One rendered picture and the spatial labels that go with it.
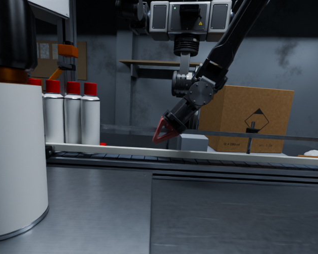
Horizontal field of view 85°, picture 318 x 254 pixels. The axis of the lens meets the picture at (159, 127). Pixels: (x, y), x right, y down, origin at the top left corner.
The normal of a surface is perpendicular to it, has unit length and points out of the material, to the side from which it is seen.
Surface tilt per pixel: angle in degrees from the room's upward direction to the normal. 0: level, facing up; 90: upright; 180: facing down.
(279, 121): 90
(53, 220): 0
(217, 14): 90
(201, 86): 84
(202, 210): 0
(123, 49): 90
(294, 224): 0
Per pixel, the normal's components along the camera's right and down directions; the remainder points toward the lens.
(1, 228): 0.47, 0.19
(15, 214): 0.76, 0.17
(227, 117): 0.12, 0.19
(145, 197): 0.07, -0.98
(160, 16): -0.18, 0.17
